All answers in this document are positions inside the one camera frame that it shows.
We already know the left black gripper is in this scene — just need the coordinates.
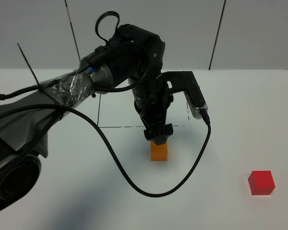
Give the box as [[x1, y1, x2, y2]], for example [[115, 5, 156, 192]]
[[132, 73, 173, 145]]

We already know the left black camera cable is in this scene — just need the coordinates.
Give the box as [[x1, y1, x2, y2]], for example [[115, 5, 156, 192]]
[[0, 11, 211, 198]]

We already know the red cube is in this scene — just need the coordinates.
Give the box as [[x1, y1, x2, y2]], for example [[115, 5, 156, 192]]
[[248, 171, 275, 196]]

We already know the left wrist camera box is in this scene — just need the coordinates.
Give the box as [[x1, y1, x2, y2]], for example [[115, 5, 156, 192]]
[[162, 71, 210, 124]]

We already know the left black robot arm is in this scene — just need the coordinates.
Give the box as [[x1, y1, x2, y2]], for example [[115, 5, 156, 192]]
[[0, 24, 173, 211]]

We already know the orange cube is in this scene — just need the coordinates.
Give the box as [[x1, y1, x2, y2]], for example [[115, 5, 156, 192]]
[[150, 142, 168, 161]]

